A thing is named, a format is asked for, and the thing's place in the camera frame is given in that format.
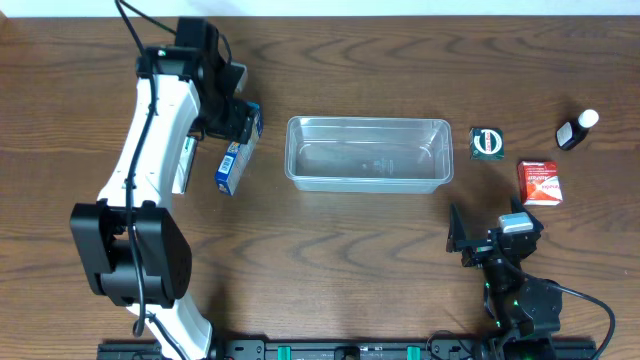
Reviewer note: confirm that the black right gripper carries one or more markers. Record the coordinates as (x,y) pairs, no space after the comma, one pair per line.
(477,250)

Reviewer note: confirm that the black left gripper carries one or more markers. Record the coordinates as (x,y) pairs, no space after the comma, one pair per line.
(230,125)

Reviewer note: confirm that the blue fever patch box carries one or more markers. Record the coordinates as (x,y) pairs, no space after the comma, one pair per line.
(238,155)

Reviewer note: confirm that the white Panadol caplets box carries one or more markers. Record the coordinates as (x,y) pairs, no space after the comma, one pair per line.
(184,166)

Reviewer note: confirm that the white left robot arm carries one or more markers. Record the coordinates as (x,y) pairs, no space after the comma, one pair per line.
(131,249)

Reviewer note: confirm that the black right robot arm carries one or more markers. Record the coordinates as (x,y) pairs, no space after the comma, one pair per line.
(525,310)

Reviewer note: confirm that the clear plastic container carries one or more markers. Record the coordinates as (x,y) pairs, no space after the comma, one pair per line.
(368,154)

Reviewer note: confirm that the red medicine box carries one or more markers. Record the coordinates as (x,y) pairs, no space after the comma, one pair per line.
(539,183)

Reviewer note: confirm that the green Zam-Buk box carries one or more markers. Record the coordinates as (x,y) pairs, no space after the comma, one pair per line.
(486,144)

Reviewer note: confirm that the dark bottle white cap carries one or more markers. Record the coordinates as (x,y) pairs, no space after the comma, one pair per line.
(574,131)

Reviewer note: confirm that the black mounting rail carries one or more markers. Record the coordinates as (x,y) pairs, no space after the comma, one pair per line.
(435,348)

